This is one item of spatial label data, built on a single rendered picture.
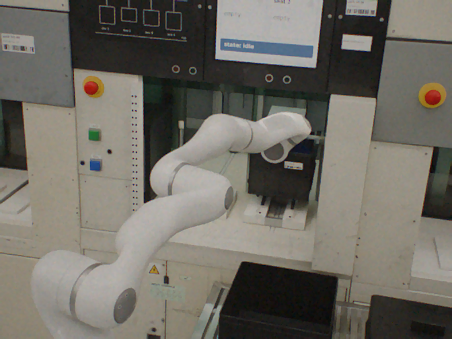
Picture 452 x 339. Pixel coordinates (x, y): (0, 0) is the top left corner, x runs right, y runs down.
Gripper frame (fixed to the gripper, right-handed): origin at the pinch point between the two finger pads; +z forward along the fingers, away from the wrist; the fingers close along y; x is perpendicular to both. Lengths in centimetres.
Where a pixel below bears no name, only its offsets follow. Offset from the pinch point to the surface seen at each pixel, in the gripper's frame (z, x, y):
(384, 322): -58, -35, 36
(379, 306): -51, -35, 34
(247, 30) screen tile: -33.7, 34.5, -9.6
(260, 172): -7.6, -17.1, -6.5
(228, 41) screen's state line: -33.7, 31.1, -14.9
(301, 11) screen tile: -34, 41, 4
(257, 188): -6.8, -23.6, -7.1
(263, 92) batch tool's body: 16.6, 4.5, -10.8
